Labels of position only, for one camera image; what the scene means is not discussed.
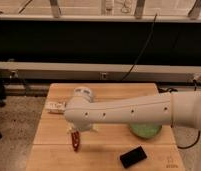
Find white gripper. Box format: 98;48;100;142
68;123;95;133

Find red pepper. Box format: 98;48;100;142
71;131;80;151

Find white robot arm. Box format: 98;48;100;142
64;87;201;171

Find green bowl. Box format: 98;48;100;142
129;124;162;139

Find black rectangular sponge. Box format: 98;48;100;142
120;146;147;168

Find black cable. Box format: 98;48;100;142
121;13;159;82

